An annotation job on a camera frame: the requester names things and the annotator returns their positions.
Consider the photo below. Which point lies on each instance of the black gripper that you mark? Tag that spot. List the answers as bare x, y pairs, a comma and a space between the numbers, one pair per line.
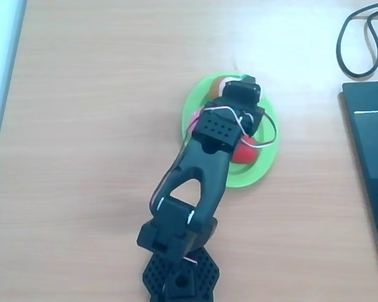
242, 92

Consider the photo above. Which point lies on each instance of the pink plush peach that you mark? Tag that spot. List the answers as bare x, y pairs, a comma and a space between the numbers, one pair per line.
223, 83

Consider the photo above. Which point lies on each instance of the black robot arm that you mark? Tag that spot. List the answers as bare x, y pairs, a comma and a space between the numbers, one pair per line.
204, 163

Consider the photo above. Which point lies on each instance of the green oval plate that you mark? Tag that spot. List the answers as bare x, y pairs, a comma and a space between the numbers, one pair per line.
195, 94

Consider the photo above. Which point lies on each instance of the brown toy kiwi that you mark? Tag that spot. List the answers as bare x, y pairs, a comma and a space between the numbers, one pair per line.
215, 88

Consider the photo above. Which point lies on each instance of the pink plush strawberry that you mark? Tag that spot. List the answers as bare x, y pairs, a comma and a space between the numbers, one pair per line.
196, 121

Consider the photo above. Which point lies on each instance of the red plush tomato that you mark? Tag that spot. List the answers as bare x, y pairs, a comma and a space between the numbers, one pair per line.
244, 154

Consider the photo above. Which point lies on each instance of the dark laptop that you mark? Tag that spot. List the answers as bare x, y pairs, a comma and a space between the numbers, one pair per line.
371, 141

